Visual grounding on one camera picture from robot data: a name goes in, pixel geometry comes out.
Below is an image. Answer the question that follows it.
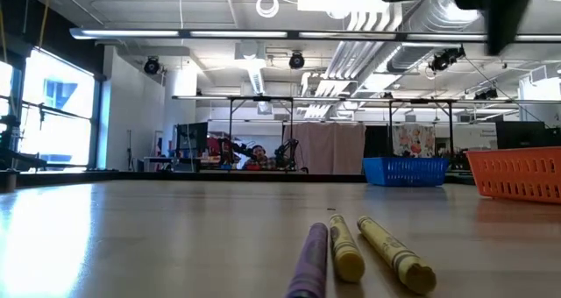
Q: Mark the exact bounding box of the purple crayon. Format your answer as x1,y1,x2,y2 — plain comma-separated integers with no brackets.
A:
284,222,330,298

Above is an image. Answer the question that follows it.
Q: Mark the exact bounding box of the blue plastic basket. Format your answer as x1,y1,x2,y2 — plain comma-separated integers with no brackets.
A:
362,156,451,188

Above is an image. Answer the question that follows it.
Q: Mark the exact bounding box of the yellow crayon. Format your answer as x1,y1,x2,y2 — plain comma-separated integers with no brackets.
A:
356,215,437,295
329,213,366,284

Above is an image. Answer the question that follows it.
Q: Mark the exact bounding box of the orange plastic basket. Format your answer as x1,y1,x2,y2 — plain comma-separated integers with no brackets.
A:
465,146,561,205

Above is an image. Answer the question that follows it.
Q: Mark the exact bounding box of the person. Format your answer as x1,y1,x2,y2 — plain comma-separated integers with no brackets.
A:
244,144,278,171

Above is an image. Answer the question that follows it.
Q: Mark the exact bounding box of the pink curtain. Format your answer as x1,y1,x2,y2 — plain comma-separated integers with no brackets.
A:
282,121,367,175

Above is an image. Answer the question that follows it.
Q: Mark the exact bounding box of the red cabinet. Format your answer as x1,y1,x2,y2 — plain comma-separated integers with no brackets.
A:
205,134,230,157

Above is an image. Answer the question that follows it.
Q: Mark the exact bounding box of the black monitor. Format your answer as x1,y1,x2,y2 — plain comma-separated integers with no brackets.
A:
174,121,209,159
494,121,561,150

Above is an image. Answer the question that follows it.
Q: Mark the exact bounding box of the floral cloth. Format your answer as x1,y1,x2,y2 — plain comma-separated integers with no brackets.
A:
391,123,438,158

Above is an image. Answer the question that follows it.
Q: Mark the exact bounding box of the ceiling light strip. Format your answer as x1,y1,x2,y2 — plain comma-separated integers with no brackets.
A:
69,27,398,40
405,32,561,44

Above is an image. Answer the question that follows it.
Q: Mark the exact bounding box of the black equipment stand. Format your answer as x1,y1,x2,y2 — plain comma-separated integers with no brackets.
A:
0,113,47,172

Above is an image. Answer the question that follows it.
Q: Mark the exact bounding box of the black station frame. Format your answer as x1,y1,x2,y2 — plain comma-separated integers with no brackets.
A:
335,96,561,159
172,94,303,173

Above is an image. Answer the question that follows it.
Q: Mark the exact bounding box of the black aluminium table frame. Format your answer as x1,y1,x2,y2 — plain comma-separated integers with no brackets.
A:
0,169,477,186

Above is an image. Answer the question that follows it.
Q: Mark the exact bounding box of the coiled white cable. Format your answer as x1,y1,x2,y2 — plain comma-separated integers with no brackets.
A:
256,0,281,19

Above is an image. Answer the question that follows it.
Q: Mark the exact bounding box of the black ceiling camera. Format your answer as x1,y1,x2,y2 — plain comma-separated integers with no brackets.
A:
427,46,468,74
472,87,501,101

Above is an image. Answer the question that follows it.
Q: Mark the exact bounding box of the silver air duct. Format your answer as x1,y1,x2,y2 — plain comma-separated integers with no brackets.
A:
341,0,496,75

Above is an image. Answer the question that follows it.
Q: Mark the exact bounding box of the yellow hanging cord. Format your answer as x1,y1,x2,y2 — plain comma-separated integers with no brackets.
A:
38,0,52,49

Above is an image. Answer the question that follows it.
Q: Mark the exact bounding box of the dark short post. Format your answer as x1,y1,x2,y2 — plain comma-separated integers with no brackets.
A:
0,169,19,193

